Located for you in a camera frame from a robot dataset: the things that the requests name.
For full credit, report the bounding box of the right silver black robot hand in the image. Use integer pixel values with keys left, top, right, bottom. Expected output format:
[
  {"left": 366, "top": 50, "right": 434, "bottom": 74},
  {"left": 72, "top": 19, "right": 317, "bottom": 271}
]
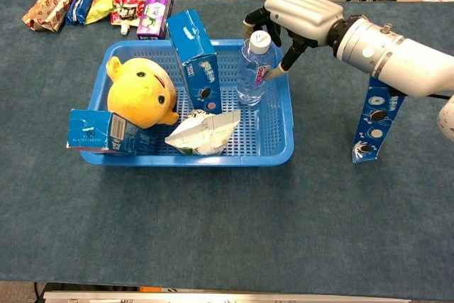
[{"left": 243, "top": 0, "right": 345, "bottom": 82}]

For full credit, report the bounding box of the clear plastic water bottle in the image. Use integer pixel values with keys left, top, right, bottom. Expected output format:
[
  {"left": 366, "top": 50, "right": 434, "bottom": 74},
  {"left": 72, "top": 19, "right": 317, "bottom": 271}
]
[{"left": 236, "top": 31, "right": 278, "bottom": 107}]

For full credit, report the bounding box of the long blue Oreo box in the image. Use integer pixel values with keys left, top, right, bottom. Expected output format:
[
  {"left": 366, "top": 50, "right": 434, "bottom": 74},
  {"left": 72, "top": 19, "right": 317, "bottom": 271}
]
[{"left": 350, "top": 75, "right": 406, "bottom": 165}]

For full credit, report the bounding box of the blue Oreo box with barcode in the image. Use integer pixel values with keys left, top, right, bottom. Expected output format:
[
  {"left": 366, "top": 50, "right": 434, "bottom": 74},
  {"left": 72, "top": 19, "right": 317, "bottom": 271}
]
[{"left": 66, "top": 108, "right": 159, "bottom": 157}]

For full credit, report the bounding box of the blue plastic perforated basket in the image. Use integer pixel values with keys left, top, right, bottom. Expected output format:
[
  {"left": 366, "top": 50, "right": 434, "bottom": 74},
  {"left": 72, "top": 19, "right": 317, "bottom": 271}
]
[{"left": 79, "top": 38, "right": 295, "bottom": 168}]

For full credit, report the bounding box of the blue Oreo box pink stripe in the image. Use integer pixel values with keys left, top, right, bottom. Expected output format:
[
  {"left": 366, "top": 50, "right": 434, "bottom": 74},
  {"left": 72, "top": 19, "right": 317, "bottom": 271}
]
[{"left": 165, "top": 9, "right": 223, "bottom": 115}]

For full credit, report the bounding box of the purple white carton box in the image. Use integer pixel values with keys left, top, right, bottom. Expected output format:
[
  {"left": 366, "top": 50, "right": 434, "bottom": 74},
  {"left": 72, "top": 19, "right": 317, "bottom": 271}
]
[{"left": 136, "top": 0, "right": 175, "bottom": 40}]

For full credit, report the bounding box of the crumpled white snack bag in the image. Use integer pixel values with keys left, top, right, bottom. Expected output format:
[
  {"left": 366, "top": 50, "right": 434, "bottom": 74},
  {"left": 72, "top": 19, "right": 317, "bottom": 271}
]
[{"left": 165, "top": 108, "right": 242, "bottom": 157}]

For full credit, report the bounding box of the red jelly drink pouch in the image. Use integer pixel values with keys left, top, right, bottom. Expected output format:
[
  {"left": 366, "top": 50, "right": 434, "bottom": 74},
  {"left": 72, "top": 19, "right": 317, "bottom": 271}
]
[{"left": 110, "top": 0, "right": 148, "bottom": 36}]

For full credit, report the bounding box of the yellow plush duck toy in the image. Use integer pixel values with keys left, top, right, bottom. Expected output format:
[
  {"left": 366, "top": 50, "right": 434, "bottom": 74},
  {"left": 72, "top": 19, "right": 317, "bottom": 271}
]
[{"left": 105, "top": 55, "right": 180, "bottom": 130}]

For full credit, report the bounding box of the yellow chip bag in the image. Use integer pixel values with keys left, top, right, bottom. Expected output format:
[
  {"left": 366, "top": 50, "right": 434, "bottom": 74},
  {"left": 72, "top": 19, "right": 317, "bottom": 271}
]
[{"left": 84, "top": 0, "right": 125, "bottom": 26}]

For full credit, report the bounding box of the small blue cookie pack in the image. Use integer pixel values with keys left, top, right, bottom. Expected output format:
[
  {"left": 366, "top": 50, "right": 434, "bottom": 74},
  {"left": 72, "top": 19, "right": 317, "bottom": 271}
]
[{"left": 65, "top": 0, "right": 99, "bottom": 26}]

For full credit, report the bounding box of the gold red snack packet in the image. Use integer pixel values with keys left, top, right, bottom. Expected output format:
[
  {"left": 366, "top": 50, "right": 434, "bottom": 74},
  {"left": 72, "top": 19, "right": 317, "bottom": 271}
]
[{"left": 21, "top": 0, "right": 79, "bottom": 33}]

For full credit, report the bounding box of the aluminium profile rail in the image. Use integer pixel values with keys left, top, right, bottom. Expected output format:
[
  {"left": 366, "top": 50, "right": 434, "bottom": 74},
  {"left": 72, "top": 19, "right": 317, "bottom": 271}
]
[{"left": 42, "top": 290, "right": 412, "bottom": 303}]

